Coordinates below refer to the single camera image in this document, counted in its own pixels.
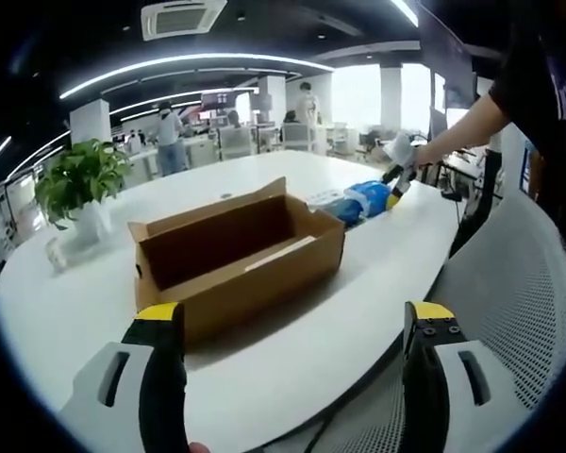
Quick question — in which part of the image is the person's left hand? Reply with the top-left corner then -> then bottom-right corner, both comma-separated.
187,428 -> 214,453

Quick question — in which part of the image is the curved ceiling light strip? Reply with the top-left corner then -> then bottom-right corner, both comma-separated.
391,0 -> 419,27
58,52 -> 336,100

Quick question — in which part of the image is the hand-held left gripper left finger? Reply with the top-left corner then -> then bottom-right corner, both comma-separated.
58,301 -> 190,453

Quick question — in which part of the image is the potted green plant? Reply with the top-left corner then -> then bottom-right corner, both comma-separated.
33,138 -> 133,246

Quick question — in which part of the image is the black cable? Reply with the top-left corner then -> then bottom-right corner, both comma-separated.
306,414 -> 334,453

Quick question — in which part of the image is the white office chair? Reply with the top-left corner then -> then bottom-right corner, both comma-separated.
282,123 -> 312,150

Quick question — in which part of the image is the blue soft tissue pack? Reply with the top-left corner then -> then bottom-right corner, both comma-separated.
337,180 -> 400,227

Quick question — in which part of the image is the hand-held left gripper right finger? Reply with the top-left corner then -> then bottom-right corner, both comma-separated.
402,300 -> 534,453

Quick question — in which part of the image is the person's black shirt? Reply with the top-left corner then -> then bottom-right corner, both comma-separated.
488,0 -> 566,204

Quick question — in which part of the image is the brown cardboard shoe box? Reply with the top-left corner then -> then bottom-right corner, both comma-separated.
126,176 -> 346,345

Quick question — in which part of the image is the person's right hand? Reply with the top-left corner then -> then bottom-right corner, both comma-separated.
411,143 -> 443,170

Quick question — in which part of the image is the grey mesh office chair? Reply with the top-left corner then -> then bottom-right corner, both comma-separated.
310,191 -> 566,453

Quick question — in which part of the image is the wall screen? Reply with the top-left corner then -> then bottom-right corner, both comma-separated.
200,92 -> 240,109

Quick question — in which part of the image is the ceiling air conditioner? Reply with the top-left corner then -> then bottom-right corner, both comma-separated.
140,0 -> 227,43

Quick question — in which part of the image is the white paper cup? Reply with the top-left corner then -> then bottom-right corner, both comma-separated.
46,237 -> 70,270

